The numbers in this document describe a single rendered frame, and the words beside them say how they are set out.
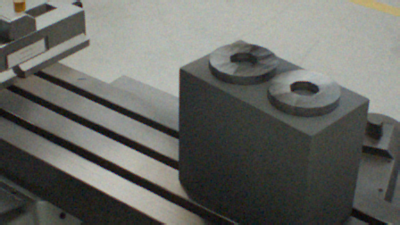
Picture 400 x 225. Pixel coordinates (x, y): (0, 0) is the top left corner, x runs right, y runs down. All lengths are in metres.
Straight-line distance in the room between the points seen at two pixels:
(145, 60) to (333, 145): 2.40
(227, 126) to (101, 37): 2.53
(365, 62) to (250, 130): 2.45
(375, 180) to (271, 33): 1.94
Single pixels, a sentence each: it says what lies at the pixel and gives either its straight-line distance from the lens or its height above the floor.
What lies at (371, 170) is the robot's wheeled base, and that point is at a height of 0.59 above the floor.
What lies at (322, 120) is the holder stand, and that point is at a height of 1.10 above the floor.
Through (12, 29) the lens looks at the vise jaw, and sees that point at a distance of 1.35.
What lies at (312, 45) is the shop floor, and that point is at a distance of 3.48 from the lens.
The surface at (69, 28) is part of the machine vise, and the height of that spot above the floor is 0.96.
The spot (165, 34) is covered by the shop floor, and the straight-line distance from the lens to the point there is 3.52.
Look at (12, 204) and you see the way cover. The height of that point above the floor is 0.85.
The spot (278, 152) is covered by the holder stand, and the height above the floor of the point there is 1.05.
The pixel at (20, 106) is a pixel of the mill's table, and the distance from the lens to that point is 1.31.
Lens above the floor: 1.60
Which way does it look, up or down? 33 degrees down
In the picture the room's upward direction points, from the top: 1 degrees clockwise
